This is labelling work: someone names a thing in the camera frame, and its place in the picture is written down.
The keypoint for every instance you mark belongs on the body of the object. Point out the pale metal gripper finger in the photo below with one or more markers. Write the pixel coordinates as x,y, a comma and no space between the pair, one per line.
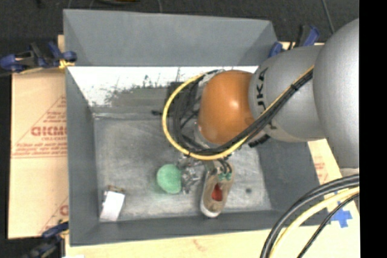
191,174
187,185

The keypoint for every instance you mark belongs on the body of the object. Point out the brown cardboard board, red print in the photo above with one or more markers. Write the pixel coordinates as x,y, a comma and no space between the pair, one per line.
36,178

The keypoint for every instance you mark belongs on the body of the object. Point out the green ball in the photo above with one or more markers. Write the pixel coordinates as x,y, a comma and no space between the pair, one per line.
168,179

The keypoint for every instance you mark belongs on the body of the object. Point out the white box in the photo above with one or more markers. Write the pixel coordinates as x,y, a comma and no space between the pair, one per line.
112,205

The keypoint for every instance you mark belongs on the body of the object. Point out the beige shoe with red lining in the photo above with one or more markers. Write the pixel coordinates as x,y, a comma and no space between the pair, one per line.
215,201

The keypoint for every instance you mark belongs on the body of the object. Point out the grey metal bin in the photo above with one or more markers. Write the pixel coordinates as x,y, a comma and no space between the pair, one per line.
136,142

